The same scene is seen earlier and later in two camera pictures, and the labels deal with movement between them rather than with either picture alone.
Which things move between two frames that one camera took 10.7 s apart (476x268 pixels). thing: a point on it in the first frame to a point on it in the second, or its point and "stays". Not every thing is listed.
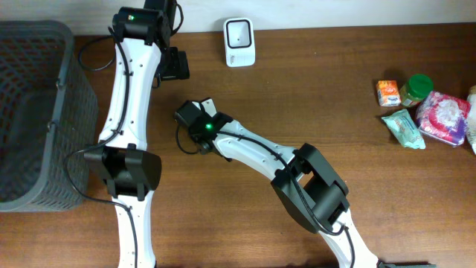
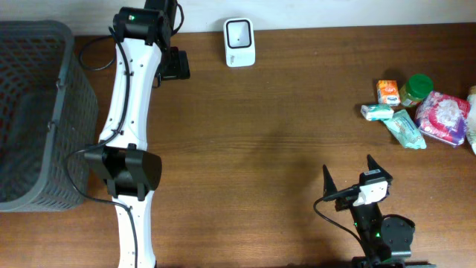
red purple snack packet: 443,117 stays
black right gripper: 204,152 to 329,187
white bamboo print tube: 471,117 stays
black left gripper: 178,66 stays
